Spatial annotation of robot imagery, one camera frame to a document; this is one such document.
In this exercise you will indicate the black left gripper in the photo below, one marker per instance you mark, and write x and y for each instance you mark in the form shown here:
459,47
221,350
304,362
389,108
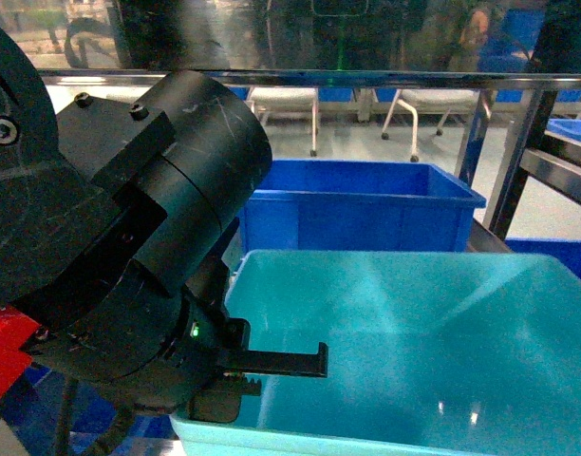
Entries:
199,368

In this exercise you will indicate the teal plastic bin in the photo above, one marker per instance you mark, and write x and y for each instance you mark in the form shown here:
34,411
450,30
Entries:
429,354

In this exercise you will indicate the red block on arm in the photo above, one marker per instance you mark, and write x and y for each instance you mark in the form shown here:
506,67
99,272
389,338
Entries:
15,330

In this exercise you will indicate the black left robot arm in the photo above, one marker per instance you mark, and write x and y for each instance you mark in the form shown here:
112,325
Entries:
114,220

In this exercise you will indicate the stainless left shelf rack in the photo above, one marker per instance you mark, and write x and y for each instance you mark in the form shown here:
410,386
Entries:
427,126

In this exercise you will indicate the blue bin behind teal bin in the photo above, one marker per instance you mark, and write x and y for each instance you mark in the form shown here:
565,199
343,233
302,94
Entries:
359,206

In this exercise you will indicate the grey chair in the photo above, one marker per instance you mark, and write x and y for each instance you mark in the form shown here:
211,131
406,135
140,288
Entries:
266,100

